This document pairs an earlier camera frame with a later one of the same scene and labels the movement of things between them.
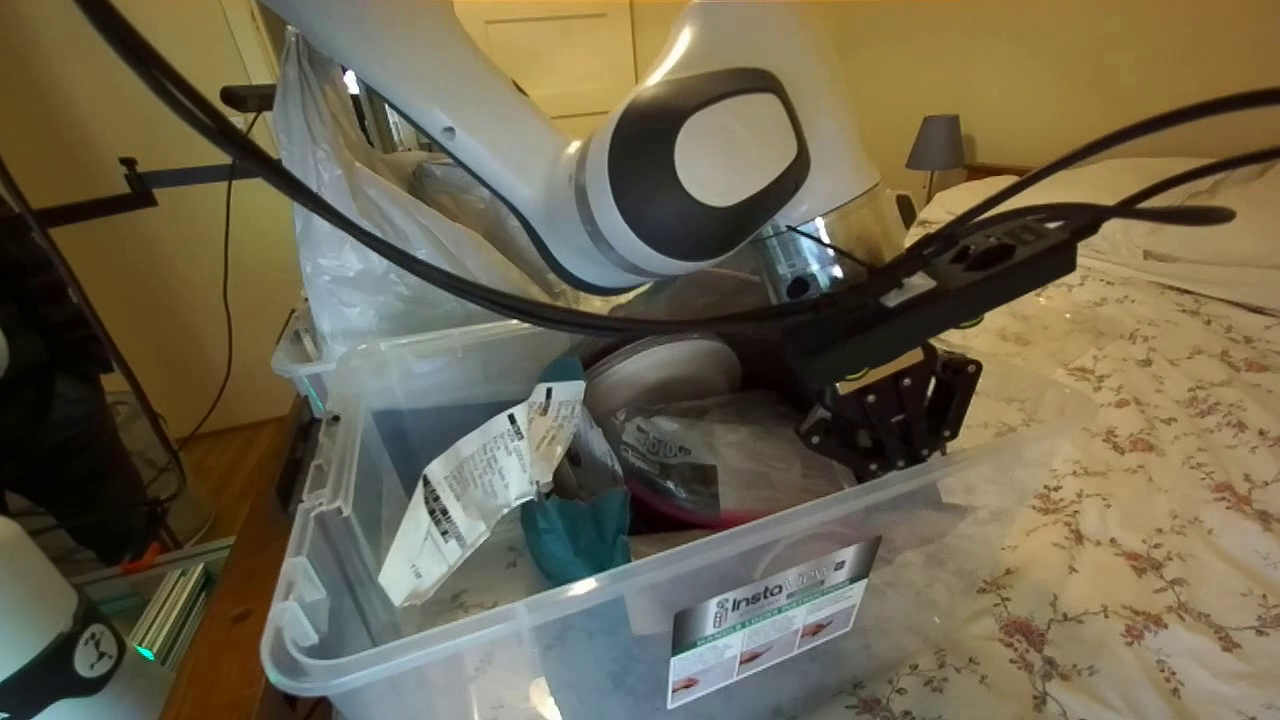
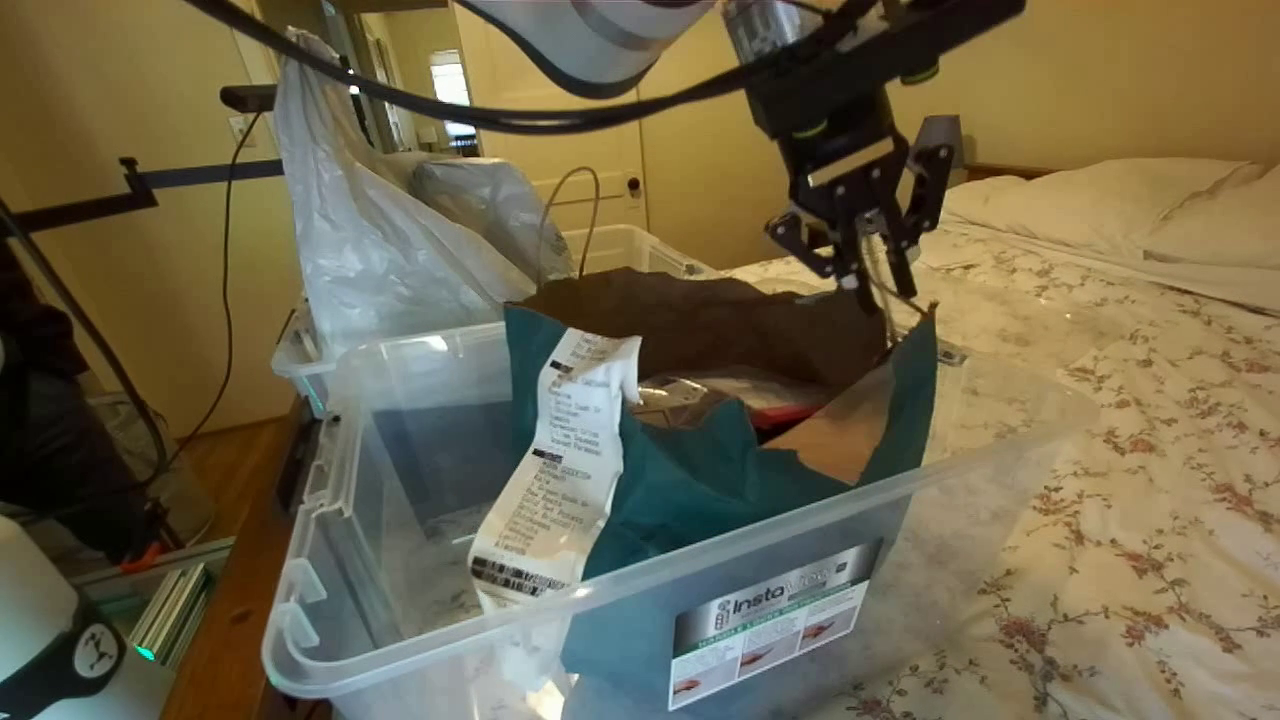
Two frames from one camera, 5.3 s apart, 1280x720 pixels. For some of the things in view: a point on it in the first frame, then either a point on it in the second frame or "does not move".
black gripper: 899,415 -> 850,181
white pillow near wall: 1234,260 does not move
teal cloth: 579,533 -> 771,502
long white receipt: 474,492 -> 546,529
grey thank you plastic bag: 350,149 does not move
